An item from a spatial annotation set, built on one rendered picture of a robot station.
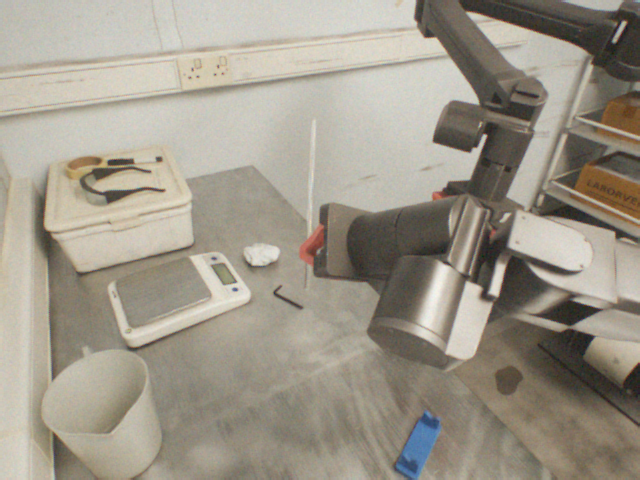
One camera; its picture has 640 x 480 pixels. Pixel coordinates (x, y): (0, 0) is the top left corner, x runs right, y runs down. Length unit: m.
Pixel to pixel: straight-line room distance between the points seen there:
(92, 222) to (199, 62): 0.54
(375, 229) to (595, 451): 1.06
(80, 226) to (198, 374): 0.42
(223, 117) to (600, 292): 1.22
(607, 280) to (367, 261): 0.17
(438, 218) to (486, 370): 1.07
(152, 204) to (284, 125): 0.64
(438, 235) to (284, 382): 0.51
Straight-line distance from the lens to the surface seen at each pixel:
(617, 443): 1.37
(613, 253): 0.35
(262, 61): 1.35
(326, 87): 1.53
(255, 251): 0.99
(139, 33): 1.30
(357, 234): 0.36
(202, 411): 0.76
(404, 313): 0.28
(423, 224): 0.32
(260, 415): 0.74
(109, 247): 1.06
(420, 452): 0.71
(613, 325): 0.37
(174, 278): 0.93
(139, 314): 0.88
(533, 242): 0.32
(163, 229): 1.05
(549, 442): 1.29
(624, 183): 2.57
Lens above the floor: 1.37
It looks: 36 degrees down
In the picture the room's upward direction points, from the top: straight up
